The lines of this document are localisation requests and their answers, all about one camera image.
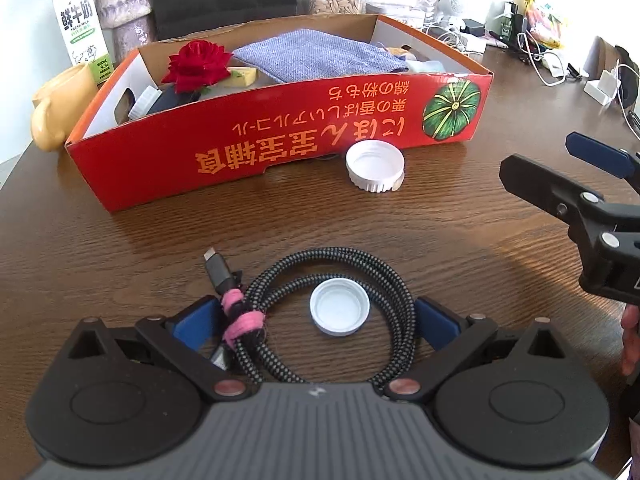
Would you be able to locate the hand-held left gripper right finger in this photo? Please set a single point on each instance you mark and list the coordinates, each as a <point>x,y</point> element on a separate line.
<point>437,322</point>

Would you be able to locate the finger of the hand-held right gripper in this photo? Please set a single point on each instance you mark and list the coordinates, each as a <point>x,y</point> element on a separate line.
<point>597,152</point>
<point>535,180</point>

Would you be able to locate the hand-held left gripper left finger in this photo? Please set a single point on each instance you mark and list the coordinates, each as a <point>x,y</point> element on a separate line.
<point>192,322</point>

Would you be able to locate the small white lid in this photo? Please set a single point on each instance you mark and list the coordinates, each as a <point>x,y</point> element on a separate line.
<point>340,305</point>

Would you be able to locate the large ribbed white lid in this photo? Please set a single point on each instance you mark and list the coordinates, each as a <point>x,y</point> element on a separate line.
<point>372,160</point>

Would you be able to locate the red orange cardboard box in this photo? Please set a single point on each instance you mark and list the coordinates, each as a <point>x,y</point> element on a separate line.
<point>300,125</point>

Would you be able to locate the person's right hand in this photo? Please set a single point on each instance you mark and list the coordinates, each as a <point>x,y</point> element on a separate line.
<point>631,340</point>

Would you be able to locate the white power adapter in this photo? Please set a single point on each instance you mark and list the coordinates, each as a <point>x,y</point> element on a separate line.
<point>602,90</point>

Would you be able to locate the brown cardboard piece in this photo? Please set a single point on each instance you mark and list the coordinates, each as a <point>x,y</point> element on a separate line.
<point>600,52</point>

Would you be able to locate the colourful snack packet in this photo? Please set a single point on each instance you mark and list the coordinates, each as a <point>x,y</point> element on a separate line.
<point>545,20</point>

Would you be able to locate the white charger adapter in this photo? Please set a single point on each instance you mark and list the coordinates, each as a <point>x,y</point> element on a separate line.
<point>475,44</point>

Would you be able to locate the small dark green bottle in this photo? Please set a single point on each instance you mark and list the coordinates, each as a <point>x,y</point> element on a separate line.
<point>510,25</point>

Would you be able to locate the light blue cloth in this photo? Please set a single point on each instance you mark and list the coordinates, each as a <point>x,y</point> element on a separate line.
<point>425,65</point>

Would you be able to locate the black charger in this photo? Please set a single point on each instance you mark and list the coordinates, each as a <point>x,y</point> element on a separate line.
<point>474,26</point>

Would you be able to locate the white earphones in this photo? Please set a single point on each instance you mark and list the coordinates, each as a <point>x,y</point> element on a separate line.
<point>442,30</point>

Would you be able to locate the white robot speaker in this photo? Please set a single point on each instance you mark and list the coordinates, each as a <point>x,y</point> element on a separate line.
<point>455,2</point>

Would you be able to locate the grey tin box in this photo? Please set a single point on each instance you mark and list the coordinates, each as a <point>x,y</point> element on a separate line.
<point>397,14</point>

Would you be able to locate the blue woven cloth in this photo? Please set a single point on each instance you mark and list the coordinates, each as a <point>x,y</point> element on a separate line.
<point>320,55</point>

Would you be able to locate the yellow mug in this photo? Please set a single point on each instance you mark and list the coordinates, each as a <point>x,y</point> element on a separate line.
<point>60,110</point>

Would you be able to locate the yellow sponge block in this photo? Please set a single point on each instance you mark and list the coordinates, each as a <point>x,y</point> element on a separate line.
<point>242,76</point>

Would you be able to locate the red artificial rose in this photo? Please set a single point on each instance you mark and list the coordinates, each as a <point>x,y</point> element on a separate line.
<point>197,65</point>

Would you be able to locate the white green milk carton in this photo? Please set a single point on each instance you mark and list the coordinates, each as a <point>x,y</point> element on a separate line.
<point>80,25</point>

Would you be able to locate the purple textured vase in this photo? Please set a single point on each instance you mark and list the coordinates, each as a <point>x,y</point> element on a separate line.
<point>120,0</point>

